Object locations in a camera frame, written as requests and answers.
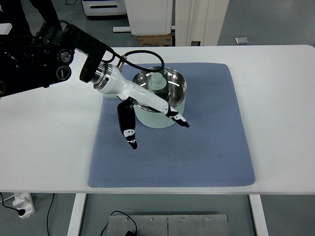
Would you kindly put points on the white robotic hand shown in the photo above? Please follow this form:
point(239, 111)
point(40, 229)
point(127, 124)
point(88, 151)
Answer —
point(109, 80)

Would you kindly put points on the green pot with handle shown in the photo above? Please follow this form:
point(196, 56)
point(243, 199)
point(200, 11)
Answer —
point(151, 117)

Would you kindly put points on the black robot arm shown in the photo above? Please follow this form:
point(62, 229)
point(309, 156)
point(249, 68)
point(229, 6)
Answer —
point(30, 62)

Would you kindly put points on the glass lid green knob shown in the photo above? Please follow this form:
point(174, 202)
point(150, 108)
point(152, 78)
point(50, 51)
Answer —
point(168, 84)

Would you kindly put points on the blue quilted mat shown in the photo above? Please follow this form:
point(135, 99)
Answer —
point(211, 152)

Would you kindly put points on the cardboard box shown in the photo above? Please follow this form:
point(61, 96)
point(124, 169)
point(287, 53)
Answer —
point(155, 40)

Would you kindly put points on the dark floor socket box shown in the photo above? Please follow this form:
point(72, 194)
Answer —
point(195, 43)

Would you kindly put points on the white cabinet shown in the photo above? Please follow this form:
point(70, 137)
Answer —
point(192, 20)

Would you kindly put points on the small grey floor object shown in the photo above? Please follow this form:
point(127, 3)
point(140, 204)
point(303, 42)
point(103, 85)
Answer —
point(241, 41)

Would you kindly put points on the white appliance with slot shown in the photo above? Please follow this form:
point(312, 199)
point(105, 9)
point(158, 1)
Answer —
point(104, 7)

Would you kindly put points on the white power strip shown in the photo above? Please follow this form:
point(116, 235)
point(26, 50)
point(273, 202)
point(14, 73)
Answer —
point(23, 201)

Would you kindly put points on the white side table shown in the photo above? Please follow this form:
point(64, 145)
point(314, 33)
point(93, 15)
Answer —
point(5, 28)

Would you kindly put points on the person in black left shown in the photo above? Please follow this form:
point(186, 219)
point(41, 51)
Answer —
point(14, 14)

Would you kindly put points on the grey metal base plate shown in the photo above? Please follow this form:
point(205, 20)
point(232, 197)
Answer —
point(168, 225)

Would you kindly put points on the white table leg frame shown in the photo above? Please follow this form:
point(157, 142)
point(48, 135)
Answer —
point(80, 199)

